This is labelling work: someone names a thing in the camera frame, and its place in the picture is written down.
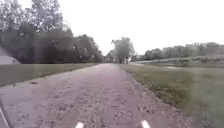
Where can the wood of dark trees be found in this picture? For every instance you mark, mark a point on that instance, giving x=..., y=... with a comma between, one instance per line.
x=43, y=40

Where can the grey road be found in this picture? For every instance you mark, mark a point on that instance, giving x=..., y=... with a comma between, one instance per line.
x=160, y=61

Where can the grass verge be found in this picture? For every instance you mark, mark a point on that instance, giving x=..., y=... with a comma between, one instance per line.
x=30, y=71

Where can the grass field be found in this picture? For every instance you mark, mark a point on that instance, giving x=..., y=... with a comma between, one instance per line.
x=186, y=83

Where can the pale building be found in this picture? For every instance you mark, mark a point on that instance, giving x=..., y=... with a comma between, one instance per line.
x=6, y=59

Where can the group of roadside trees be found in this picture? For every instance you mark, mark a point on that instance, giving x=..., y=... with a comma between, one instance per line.
x=122, y=49

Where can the reddish gravel path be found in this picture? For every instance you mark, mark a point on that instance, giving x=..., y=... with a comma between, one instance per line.
x=100, y=90

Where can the distant row of trees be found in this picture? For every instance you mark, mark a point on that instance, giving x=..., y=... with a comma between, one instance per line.
x=186, y=50

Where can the robot's own part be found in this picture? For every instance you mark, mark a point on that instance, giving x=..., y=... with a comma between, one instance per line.
x=145, y=124
x=79, y=125

